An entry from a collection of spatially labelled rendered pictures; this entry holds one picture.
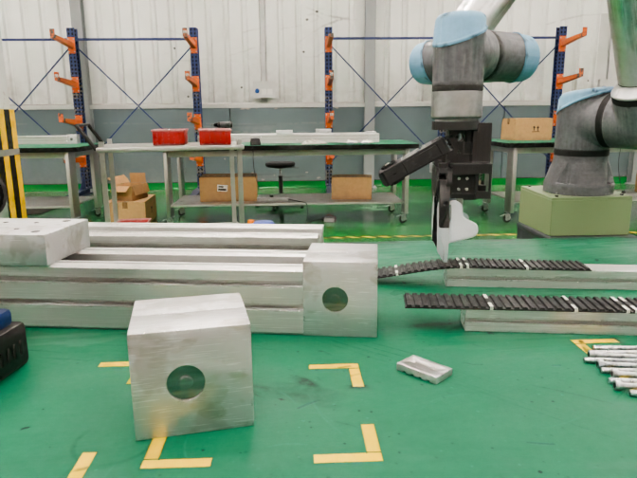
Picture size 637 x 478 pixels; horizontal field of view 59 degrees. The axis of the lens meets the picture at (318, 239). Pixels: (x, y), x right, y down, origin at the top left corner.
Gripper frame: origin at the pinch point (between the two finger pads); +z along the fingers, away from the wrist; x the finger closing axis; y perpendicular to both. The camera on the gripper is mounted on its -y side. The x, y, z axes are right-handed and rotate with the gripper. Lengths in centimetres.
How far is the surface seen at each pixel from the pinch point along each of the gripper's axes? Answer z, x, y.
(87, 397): 5, -41, -38
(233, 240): -2.2, -5.0, -31.8
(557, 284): 4.8, -2.0, 18.3
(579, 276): 3.6, -2.0, 21.5
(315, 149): 10, 441, -65
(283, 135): -2, 475, -100
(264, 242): -1.9, -5.0, -26.9
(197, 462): 5, -51, -24
